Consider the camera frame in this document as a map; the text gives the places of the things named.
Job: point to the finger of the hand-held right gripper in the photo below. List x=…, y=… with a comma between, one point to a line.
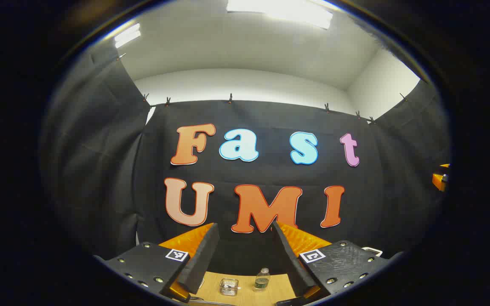
x=438, y=180

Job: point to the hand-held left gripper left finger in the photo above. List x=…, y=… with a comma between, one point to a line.
x=204, y=259

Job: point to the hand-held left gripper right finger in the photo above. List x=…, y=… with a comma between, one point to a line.
x=289, y=263

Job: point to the clear plastic water bottle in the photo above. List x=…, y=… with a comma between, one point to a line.
x=262, y=280

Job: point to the white toaster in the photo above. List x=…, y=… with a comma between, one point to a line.
x=364, y=249

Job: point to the row of backdrop clips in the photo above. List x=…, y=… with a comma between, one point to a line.
x=230, y=99

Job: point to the ceiling light panel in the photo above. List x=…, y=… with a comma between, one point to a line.
x=126, y=35
x=279, y=12

